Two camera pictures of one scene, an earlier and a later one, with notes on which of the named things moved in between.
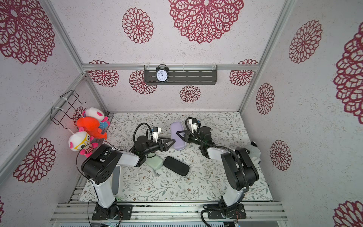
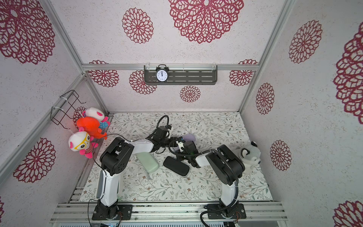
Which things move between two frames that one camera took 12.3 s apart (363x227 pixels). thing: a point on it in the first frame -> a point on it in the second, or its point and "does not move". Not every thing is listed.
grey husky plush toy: [254, 154] does not move
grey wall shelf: [184, 75] does not move
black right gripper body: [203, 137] -> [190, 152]
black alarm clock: [162, 73] does not move
